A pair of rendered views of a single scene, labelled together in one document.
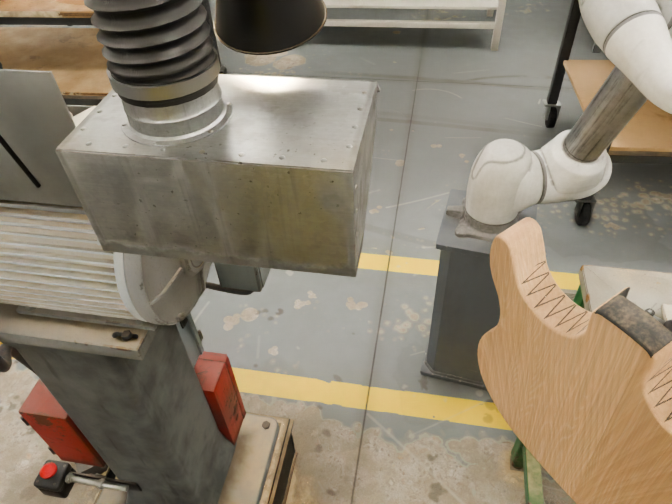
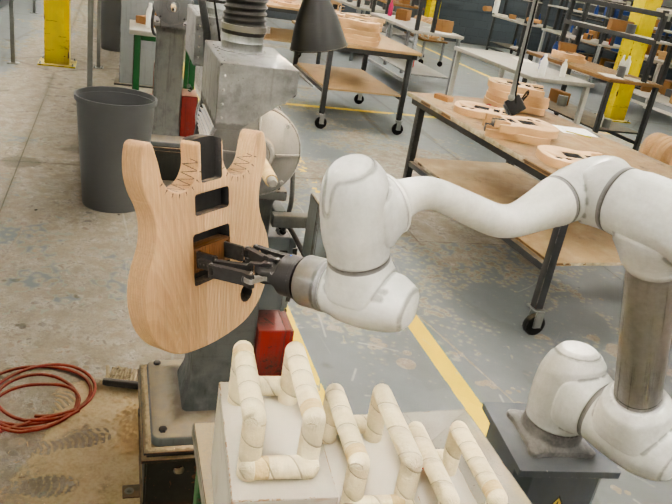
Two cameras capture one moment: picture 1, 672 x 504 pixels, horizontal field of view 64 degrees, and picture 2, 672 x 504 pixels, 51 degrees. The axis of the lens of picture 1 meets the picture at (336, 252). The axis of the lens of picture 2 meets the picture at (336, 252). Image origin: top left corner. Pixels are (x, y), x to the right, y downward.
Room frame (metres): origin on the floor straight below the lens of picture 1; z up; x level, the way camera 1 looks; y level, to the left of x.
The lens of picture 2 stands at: (-0.14, -1.43, 1.79)
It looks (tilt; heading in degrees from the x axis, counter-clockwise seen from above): 23 degrees down; 58
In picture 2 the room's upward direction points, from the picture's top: 10 degrees clockwise
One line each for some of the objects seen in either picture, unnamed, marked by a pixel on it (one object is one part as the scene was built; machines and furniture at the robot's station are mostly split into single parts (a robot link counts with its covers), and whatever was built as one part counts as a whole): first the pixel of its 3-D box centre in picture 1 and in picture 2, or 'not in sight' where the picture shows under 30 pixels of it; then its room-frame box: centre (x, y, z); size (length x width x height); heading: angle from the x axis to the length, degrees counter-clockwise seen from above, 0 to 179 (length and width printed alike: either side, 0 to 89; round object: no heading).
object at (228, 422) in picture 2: not in sight; (267, 477); (0.28, -0.68, 1.02); 0.27 x 0.15 x 0.17; 75
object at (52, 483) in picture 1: (89, 485); not in sight; (0.59, 0.66, 0.46); 0.25 x 0.07 x 0.08; 77
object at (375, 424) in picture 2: not in sight; (377, 415); (0.49, -0.66, 1.07); 0.03 x 0.03 x 0.09
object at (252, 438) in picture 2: not in sight; (251, 446); (0.21, -0.75, 1.15); 0.03 x 0.03 x 0.09
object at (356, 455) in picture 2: not in sight; (346, 425); (0.39, -0.71, 1.12); 0.20 x 0.03 x 0.03; 74
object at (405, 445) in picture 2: not in sight; (396, 424); (0.47, -0.74, 1.12); 0.20 x 0.03 x 0.03; 74
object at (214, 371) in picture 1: (188, 389); (266, 342); (0.83, 0.44, 0.49); 0.25 x 0.12 x 0.37; 77
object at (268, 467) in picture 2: not in sight; (279, 467); (0.25, -0.77, 1.12); 0.11 x 0.03 x 0.03; 165
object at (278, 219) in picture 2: not in sight; (302, 220); (0.82, 0.29, 1.02); 0.19 x 0.04 x 0.04; 167
